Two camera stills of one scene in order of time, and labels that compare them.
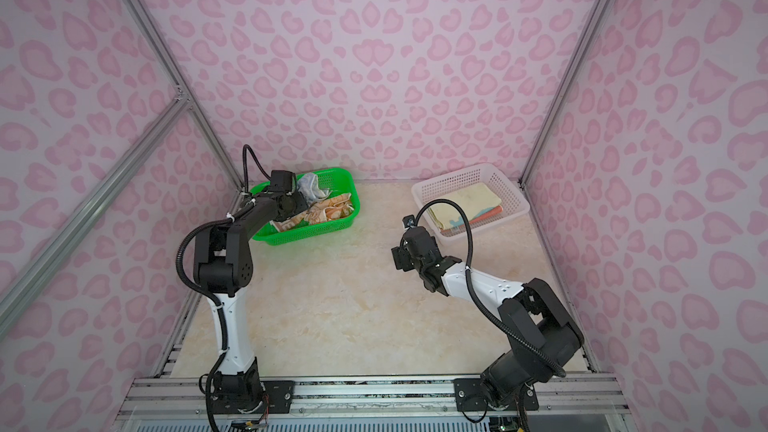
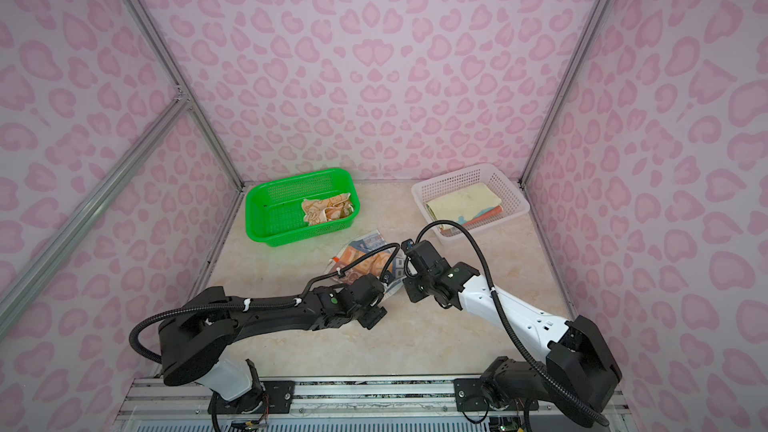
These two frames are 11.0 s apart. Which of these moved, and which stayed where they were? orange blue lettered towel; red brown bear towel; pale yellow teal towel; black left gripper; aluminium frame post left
Moved: black left gripper; orange blue lettered towel
Stayed: red brown bear towel; pale yellow teal towel; aluminium frame post left
